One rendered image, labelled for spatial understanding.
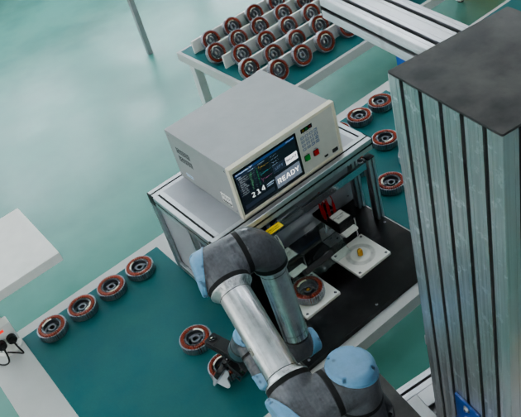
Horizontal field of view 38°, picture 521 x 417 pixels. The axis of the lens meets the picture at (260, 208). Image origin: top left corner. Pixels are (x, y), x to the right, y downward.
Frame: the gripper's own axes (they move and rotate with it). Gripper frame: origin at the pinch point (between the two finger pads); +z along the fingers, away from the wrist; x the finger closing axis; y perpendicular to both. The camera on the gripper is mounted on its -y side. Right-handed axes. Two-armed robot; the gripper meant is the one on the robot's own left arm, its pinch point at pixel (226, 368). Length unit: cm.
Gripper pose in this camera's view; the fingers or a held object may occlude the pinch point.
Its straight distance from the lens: 247.6
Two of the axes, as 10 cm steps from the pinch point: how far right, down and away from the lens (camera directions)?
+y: 7.7, 6.0, -2.1
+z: -1.7, 5.1, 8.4
